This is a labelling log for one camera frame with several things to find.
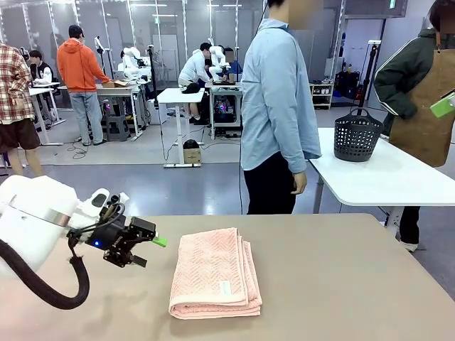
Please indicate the black bags pile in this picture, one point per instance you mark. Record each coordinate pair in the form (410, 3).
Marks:
(347, 83)

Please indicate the blue-sleeved right forearm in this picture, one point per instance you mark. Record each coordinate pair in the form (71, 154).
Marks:
(298, 152)

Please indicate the white standing desk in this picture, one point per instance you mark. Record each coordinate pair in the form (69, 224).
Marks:
(174, 95)

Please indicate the white robot workstation table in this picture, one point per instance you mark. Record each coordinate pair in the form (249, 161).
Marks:
(224, 86)

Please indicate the open flat cardboard box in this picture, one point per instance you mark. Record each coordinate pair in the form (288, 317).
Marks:
(115, 84)

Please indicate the person in plaid shirt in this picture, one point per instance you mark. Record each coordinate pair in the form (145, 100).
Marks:
(14, 85)

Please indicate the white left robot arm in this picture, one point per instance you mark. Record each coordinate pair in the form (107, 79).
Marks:
(32, 220)

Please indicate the person in white hoodie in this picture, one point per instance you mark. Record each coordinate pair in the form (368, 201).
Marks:
(193, 67)

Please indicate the person in orange hoodie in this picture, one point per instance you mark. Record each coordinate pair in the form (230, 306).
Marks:
(76, 67)

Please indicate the dark wall monitor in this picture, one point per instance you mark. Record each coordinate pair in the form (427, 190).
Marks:
(377, 7)

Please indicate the black round object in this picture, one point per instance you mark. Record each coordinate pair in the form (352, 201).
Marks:
(191, 144)

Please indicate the seated person in varsity jacket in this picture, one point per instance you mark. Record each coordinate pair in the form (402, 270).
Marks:
(42, 71)

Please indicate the pink towel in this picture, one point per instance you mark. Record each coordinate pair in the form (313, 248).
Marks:
(213, 270)

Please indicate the person in blue shirt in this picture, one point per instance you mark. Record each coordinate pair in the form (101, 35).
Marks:
(277, 99)

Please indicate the small printed cardboard box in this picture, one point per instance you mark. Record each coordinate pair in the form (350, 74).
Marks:
(192, 156)

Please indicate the wooden shoe shelf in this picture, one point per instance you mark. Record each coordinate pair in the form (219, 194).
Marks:
(321, 96)

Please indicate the person's right hand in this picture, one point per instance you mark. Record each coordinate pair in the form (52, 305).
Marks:
(300, 183)

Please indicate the dark perforated plastic basket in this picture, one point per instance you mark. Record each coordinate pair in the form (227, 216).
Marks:
(357, 142)

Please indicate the light green object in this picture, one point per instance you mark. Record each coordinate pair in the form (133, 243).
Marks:
(442, 106)

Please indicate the grey plastic stool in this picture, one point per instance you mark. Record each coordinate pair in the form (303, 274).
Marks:
(116, 126)

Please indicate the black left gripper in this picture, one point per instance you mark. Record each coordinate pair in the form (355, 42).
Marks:
(110, 238)

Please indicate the small white robot arm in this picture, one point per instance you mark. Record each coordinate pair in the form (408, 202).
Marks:
(131, 60)
(217, 58)

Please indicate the person in brown apron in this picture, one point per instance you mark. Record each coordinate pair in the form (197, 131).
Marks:
(419, 81)

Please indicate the black stand with white head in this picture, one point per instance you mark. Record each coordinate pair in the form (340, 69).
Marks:
(368, 71)

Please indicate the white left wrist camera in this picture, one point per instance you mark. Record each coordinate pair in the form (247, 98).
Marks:
(101, 200)

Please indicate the large white table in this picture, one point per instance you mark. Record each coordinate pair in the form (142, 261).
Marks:
(373, 177)

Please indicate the person in dark clothes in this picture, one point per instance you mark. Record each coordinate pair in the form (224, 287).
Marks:
(232, 69)

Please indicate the black tripod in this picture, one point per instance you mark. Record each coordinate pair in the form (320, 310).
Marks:
(152, 71)

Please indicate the computer with glowing fan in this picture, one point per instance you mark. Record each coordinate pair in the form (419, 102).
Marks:
(223, 106)

